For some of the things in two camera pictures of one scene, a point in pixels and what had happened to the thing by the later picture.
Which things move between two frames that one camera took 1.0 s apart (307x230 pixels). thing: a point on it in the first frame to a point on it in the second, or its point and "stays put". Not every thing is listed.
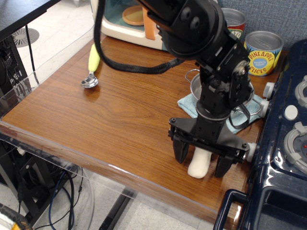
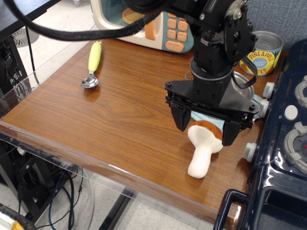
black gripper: [209, 133] to [212, 93]
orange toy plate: [133, 15] stays put
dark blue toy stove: [277, 195] stays put
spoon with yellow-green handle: [91, 81] stays put
